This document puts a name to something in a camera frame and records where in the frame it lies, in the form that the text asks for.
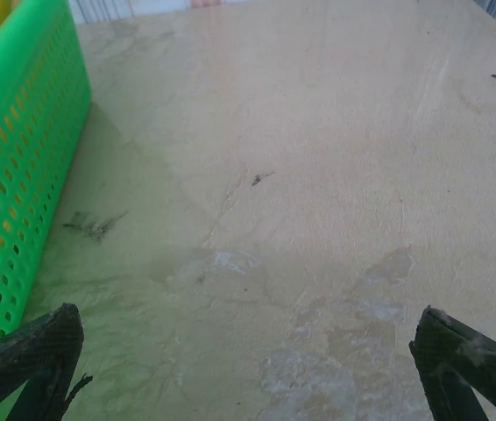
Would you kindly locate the green perforated plastic basket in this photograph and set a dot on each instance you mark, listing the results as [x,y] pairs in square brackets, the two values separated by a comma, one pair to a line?
[24,44]

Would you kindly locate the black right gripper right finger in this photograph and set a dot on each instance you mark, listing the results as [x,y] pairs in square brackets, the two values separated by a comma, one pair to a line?
[445,351]

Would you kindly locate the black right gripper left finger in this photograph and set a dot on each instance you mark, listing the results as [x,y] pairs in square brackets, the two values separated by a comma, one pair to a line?
[33,351]

